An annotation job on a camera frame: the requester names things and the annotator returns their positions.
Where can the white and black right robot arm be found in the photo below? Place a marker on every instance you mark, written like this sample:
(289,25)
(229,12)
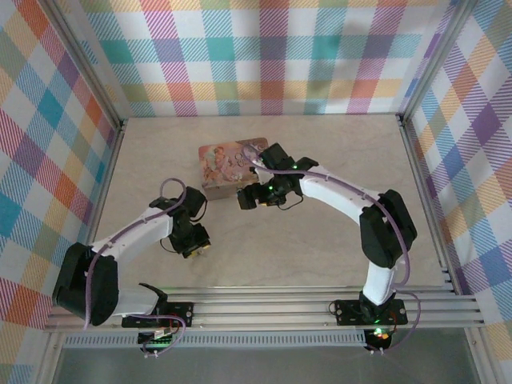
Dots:
(340,196)

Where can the aluminium mounting rail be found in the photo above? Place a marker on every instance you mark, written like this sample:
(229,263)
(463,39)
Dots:
(260,308)

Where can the pink floral tin box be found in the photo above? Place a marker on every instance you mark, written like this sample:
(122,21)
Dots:
(220,164)

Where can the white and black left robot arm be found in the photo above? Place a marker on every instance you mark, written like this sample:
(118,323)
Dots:
(136,236)

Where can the aluminium table side rail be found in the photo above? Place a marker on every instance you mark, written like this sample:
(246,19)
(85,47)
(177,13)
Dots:
(427,200)
(103,192)

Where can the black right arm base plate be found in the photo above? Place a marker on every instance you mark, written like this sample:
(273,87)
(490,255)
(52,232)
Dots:
(348,312)

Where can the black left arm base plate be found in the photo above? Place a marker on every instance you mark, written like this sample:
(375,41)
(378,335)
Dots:
(180,312)

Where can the aluminium frame post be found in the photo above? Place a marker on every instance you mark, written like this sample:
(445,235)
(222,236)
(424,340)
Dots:
(94,68)
(435,60)

